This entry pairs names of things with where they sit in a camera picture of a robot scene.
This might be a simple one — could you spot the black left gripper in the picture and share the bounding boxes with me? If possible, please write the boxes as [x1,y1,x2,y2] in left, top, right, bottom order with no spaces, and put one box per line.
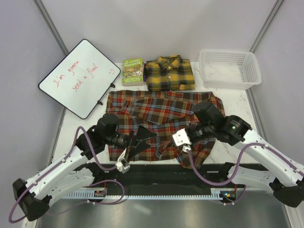
[104,125,157,163]

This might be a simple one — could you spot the red brown plaid shirt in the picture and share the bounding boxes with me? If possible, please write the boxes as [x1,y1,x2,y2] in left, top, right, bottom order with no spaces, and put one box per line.
[106,90,225,169]

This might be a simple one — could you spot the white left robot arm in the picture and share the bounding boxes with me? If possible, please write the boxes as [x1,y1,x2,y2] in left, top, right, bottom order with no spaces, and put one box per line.
[12,114,157,221]

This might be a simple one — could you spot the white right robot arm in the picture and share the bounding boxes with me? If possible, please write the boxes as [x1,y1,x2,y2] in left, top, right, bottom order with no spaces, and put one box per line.
[185,102,304,208]

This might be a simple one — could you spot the folded yellow plaid shirt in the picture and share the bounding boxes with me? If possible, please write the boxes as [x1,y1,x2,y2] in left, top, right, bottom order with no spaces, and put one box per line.
[146,55,195,92]

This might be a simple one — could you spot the white plastic basket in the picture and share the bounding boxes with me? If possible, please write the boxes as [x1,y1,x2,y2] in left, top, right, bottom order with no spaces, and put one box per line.
[199,49,262,90]

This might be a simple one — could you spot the green treehouse book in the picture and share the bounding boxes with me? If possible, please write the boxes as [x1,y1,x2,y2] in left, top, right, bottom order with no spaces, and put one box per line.
[122,58,144,86]

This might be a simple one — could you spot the white dry-erase board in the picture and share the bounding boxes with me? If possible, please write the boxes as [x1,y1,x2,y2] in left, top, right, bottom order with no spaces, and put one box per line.
[38,39,121,119]

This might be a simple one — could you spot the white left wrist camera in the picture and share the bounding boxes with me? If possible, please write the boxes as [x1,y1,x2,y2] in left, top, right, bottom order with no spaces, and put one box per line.
[115,149,130,173]

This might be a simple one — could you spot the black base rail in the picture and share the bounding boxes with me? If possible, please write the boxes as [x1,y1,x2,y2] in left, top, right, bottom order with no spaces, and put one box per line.
[73,162,235,196]

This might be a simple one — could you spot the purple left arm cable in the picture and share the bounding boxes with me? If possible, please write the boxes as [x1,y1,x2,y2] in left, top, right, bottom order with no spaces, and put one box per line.
[8,126,126,224]

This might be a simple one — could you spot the white slotted cable duct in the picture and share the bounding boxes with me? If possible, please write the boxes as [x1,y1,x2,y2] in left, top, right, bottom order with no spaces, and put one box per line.
[63,189,223,200]

